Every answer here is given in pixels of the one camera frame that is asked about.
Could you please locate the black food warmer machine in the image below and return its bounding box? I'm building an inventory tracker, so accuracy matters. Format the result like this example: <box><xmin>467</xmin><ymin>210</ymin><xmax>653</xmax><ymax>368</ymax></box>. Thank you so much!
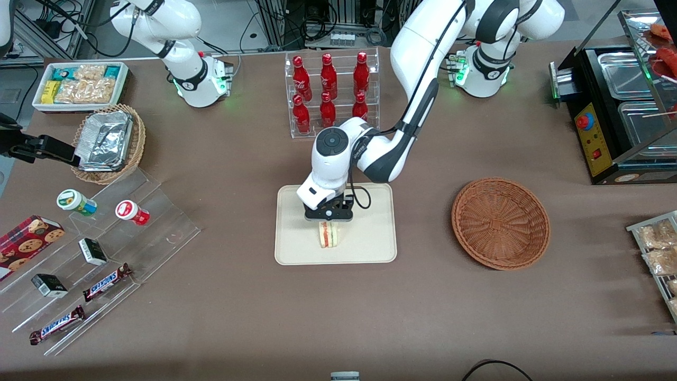
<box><xmin>549</xmin><ymin>45</ymin><xmax>677</xmax><ymax>186</ymax></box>

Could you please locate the clear cracker packet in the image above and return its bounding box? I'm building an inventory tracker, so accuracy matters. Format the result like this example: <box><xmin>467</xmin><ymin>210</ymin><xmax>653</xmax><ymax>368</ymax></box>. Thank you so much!
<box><xmin>55</xmin><ymin>79</ymin><xmax>115</xmax><ymax>104</ymax></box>
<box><xmin>74</xmin><ymin>65</ymin><xmax>107</xmax><ymax>83</ymax></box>

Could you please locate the light wicker basket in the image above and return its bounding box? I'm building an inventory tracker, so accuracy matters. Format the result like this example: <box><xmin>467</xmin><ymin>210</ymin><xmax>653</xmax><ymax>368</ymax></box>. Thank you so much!
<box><xmin>70</xmin><ymin>104</ymin><xmax>147</xmax><ymax>185</ymax></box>

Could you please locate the red lid cup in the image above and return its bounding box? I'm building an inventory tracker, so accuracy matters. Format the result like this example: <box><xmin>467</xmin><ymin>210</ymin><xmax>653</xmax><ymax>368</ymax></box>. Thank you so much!
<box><xmin>115</xmin><ymin>200</ymin><xmax>151</xmax><ymax>226</ymax></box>

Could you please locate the triangular sandwich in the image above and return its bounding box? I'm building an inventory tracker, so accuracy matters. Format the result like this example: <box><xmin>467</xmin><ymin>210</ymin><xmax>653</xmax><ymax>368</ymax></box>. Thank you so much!
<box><xmin>317</xmin><ymin>221</ymin><xmax>342</xmax><ymax>249</ymax></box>

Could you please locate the tray of wrapped pastries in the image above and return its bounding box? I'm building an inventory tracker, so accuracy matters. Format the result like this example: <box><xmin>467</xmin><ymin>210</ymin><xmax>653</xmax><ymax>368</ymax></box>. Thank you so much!
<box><xmin>626</xmin><ymin>210</ymin><xmax>677</xmax><ymax>324</ymax></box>

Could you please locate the cream rectangular tray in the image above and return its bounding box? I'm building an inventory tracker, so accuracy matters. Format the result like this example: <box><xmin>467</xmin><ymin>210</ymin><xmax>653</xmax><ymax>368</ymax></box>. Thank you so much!
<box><xmin>275</xmin><ymin>183</ymin><xmax>398</xmax><ymax>265</ymax></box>

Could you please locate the clear acrylic bottle rack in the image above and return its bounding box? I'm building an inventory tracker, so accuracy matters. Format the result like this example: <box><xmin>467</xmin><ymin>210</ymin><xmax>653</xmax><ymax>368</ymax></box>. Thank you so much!
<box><xmin>285</xmin><ymin>48</ymin><xmax>380</xmax><ymax>140</ymax></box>

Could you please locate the green lid cup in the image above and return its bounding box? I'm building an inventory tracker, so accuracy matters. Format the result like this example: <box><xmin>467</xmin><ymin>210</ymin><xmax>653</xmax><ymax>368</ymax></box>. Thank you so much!
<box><xmin>57</xmin><ymin>189</ymin><xmax>98</xmax><ymax>217</ymax></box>

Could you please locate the red cookie box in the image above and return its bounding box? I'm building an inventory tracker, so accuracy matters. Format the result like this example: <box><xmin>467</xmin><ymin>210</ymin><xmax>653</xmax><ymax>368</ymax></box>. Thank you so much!
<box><xmin>0</xmin><ymin>215</ymin><xmax>66</xmax><ymax>282</ymax></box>

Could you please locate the clear pastry packet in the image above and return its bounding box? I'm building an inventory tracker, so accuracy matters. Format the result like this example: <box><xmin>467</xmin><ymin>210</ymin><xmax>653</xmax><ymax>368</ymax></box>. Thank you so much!
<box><xmin>637</xmin><ymin>219</ymin><xmax>677</xmax><ymax>250</ymax></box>
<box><xmin>642</xmin><ymin>249</ymin><xmax>677</xmax><ymax>276</ymax></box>

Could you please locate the black floor cable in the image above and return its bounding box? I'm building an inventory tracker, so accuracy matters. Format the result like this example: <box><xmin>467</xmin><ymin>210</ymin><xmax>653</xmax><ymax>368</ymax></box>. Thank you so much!
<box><xmin>461</xmin><ymin>359</ymin><xmax>535</xmax><ymax>381</ymax></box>

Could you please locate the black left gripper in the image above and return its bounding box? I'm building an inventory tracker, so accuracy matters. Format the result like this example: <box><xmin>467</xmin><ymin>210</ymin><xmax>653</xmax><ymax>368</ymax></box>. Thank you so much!
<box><xmin>304</xmin><ymin>194</ymin><xmax>355</xmax><ymax>227</ymax></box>

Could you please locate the aluminium foil tray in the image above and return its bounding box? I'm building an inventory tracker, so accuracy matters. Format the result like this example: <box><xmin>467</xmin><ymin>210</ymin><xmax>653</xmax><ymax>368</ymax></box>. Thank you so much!
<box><xmin>74</xmin><ymin>111</ymin><xmax>133</xmax><ymax>173</ymax></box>

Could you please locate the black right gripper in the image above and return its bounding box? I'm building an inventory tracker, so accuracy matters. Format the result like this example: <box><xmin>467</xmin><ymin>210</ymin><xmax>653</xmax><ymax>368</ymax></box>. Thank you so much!
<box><xmin>0</xmin><ymin>113</ymin><xmax>76</xmax><ymax>162</ymax></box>

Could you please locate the white snack bin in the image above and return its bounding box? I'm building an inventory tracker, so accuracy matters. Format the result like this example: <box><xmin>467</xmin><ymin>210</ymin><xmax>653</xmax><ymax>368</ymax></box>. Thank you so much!
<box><xmin>32</xmin><ymin>61</ymin><xmax>130</xmax><ymax>113</ymax></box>

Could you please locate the clear acrylic stepped display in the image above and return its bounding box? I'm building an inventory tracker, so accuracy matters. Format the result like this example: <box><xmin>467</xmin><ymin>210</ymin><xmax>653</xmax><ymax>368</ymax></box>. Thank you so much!
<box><xmin>0</xmin><ymin>168</ymin><xmax>202</xmax><ymax>357</ymax></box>

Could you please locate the round brown wicker basket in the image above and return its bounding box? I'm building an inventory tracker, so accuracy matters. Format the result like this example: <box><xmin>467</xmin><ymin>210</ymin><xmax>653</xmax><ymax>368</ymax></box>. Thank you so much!
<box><xmin>451</xmin><ymin>177</ymin><xmax>551</xmax><ymax>271</ymax></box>

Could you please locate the small black box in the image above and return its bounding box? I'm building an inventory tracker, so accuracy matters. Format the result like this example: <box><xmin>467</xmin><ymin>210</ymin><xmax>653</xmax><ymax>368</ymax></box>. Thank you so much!
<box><xmin>78</xmin><ymin>238</ymin><xmax>108</xmax><ymax>266</ymax></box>
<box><xmin>31</xmin><ymin>274</ymin><xmax>69</xmax><ymax>298</ymax></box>

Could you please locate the Snickers bar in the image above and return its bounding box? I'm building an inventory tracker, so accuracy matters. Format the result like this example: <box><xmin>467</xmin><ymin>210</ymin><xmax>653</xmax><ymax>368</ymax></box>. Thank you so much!
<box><xmin>83</xmin><ymin>263</ymin><xmax>133</xmax><ymax>303</ymax></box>
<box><xmin>29</xmin><ymin>305</ymin><xmax>86</xmax><ymax>346</ymax></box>

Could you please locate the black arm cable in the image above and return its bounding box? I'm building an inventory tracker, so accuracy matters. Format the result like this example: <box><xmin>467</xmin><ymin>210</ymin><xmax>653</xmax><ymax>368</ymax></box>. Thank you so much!
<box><xmin>346</xmin><ymin>0</ymin><xmax>472</xmax><ymax>211</ymax></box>

